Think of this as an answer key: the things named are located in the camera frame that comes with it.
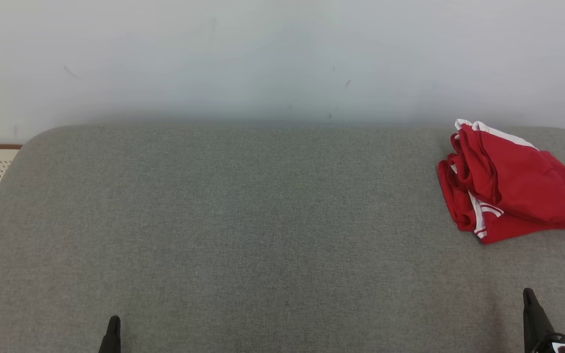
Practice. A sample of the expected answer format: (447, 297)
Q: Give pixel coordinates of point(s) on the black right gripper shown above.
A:
(559, 345)

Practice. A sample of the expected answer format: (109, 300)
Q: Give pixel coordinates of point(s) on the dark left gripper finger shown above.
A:
(112, 338)

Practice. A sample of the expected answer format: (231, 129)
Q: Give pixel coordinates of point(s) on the red jersey with white sleeves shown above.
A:
(459, 206)

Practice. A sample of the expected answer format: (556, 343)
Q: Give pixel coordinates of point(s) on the red shorts with white stripe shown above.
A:
(523, 181)

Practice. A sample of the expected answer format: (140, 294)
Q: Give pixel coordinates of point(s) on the grey fabric sofa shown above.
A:
(263, 220)

